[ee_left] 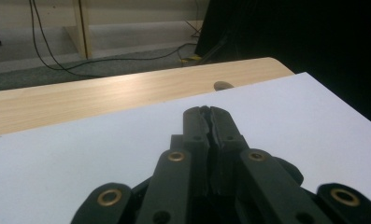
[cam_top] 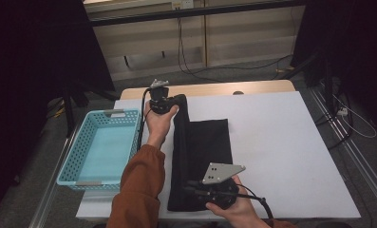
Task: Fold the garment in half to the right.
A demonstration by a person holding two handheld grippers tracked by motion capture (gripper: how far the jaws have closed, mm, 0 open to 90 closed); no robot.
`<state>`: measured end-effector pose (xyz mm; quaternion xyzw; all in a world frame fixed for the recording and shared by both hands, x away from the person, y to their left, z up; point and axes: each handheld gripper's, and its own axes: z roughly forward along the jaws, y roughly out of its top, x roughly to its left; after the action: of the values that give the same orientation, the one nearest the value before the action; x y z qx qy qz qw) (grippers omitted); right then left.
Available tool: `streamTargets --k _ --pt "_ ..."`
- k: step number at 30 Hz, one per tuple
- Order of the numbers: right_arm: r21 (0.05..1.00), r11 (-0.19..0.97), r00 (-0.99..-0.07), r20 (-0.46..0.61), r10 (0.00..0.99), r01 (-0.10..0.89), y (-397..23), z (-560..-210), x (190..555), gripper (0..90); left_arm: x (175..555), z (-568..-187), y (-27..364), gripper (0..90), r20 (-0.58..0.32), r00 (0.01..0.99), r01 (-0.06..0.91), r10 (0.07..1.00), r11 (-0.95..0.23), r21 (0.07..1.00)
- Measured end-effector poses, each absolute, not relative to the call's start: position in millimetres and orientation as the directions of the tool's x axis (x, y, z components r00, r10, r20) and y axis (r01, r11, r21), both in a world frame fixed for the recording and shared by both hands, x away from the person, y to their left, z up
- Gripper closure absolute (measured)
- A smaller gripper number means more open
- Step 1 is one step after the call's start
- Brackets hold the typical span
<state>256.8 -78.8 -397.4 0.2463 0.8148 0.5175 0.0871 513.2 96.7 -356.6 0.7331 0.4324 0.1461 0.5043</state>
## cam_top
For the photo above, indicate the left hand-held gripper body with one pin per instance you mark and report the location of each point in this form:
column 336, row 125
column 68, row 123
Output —
column 160, row 99

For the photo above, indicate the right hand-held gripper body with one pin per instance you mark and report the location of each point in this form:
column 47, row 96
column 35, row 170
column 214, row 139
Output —
column 221, row 172

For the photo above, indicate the black sleeveless vest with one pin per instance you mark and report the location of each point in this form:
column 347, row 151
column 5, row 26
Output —
column 205, row 145

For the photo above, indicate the light blue plastic basket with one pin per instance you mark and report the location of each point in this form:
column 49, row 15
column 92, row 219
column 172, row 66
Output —
column 103, row 152

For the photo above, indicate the person's left hand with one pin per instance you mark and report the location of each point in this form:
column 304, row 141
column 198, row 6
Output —
column 159, row 126

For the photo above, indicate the person's right hand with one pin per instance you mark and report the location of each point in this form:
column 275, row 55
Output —
column 240, row 212

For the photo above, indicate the round table grommet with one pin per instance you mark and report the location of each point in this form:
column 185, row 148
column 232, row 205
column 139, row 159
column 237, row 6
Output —
column 238, row 92

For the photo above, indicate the white table cover board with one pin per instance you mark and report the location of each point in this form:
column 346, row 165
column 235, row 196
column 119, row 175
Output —
column 287, row 142

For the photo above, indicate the black metal bar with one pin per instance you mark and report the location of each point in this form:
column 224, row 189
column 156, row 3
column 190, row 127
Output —
column 192, row 12

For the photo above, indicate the beige cabinet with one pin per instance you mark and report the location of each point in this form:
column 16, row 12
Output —
column 246, row 41

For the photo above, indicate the black stand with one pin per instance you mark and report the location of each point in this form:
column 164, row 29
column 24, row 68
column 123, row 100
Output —
column 328, row 82
column 69, row 117

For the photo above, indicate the white power strip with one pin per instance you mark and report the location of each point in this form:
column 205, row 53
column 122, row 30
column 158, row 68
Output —
column 342, row 111

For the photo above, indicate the black curtain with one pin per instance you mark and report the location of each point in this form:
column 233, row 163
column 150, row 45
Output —
column 24, row 79
column 360, row 47

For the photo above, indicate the white wall socket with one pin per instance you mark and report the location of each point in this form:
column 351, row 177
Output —
column 183, row 3

